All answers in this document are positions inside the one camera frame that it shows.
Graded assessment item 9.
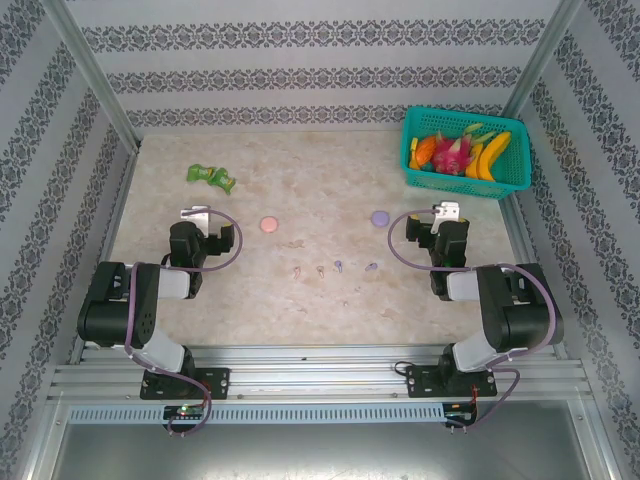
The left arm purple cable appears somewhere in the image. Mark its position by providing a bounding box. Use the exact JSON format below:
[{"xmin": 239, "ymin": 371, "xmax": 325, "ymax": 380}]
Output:
[{"xmin": 122, "ymin": 208, "xmax": 245, "ymax": 439}]

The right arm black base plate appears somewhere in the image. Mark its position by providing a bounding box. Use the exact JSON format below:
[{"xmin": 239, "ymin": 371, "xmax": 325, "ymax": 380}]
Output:
[{"xmin": 404, "ymin": 364, "xmax": 499, "ymax": 400}]

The grey slotted cable duct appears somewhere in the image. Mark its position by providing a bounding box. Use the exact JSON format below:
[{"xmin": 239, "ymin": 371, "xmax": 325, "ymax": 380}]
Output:
[{"xmin": 67, "ymin": 403, "xmax": 446, "ymax": 425}]

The yellow toy banana bunch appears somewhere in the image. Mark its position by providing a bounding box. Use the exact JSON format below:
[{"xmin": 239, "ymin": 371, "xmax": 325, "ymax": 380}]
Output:
[{"xmin": 464, "ymin": 131, "xmax": 514, "ymax": 182}]

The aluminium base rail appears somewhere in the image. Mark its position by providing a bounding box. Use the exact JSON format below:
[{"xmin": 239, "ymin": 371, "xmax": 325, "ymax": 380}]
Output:
[{"xmin": 47, "ymin": 344, "xmax": 587, "ymax": 401}]

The pink toy dragon fruit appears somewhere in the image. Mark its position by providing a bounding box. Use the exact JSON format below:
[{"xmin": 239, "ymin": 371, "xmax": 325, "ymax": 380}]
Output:
[{"xmin": 430, "ymin": 130, "xmax": 476, "ymax": 176}]

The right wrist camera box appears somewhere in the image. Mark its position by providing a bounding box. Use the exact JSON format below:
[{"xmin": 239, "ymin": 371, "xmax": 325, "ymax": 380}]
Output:
[{"xmin": 431, "ymin": 200, "xmax": 460, "ymax": 235}]

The aluminium frame post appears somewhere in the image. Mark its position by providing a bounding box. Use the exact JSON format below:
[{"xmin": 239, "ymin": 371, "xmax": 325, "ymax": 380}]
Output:
[
  {"xmin": 501, "ymin": 0, "xmax": 585, "ymax": 121},
  {"xmin": 42, "ymin": 0, "xmax": 142, "ymax": 151}
]

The orange toy fruit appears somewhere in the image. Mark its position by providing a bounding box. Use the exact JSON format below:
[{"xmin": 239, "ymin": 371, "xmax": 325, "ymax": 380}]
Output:
[{"xmin": 414, "ymin": 137, "xmax": 439, "ymax": 168}]

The teal plastic mesh basket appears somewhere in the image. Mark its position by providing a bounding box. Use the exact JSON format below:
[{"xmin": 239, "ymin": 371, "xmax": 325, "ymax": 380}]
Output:
[{"xmin": 399, "ymin": 105, "xmax": 532, "ymax": 201}]

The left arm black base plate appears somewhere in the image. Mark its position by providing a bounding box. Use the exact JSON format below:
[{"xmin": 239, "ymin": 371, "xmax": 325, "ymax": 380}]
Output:
[{"xmin": 139, "ymin": 367, "xmax": 231, "ymax": 401}]

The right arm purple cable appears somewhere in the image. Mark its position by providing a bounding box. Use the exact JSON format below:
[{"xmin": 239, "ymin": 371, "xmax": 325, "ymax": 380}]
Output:
[{"xmin": 388, "ymin": 209, "xmax": 565, "ymax": 436}]

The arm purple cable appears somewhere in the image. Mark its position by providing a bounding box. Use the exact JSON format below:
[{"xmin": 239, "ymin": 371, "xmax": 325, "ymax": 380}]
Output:
[
  {"xmin": 388, "ymin": 209, "xmax": 565, "ymax": 436},
  {"xmin": 122, "ymin": 208, "xmax": 245, "ymax": 439}
]

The grey metal panel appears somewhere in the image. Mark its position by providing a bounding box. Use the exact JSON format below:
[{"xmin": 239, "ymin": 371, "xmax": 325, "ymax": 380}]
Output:
[{"xmin": 29, "ymin": 422, "xmax": 616, "ymax": 480}]

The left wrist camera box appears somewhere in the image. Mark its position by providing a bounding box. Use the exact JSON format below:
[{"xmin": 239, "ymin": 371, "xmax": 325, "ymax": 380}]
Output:
[{"xmin": 179, "ymin": 204, "xmax": 212, "ymax": 236}]

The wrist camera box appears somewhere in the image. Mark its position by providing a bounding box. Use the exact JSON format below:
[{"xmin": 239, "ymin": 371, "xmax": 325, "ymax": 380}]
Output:
[
  {"xmin": 431, "ymin": 200, "xmax": 460, "ymax": 235},
  {"xmin": 179, "ymin": 204, "xmax": 212, "ymax": 236}
]

